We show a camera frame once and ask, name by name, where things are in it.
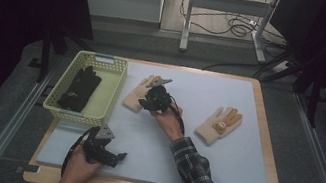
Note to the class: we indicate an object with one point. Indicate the cream glove with orange fingertips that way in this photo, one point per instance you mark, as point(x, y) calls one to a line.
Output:
point(134, 96)

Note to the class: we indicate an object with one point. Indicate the grey foam mat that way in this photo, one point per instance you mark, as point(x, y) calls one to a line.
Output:
point(146, 156)

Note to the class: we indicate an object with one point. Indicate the black stand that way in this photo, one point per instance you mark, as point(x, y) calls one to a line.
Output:
point(48, 47)
point(314, 87)

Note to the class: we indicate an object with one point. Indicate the black table corner bracket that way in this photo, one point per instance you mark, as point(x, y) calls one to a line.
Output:
point(28, 169)

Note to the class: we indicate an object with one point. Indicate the yellow-green plastic basket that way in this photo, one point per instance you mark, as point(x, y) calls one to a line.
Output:
point(106, 95)

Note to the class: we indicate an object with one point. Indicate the white metal desk frame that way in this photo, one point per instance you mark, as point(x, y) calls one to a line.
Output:
point(227, 4)

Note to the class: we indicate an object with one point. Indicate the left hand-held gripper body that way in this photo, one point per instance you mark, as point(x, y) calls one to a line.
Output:
point(99, 151)

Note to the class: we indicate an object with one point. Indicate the cream glove with round tag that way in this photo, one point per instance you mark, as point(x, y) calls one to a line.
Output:
point(213, 129)

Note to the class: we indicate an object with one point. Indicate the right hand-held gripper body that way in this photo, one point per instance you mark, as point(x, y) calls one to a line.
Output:
point(158, 99)

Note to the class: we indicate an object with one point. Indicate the person's left hand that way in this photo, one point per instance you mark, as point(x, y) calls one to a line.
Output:
point(77, 171)

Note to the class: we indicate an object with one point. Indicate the person's right hand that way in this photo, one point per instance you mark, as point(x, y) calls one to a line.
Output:
point(171, 121)

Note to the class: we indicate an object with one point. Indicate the white power strip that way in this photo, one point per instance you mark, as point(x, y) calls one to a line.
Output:
point(280, 66)

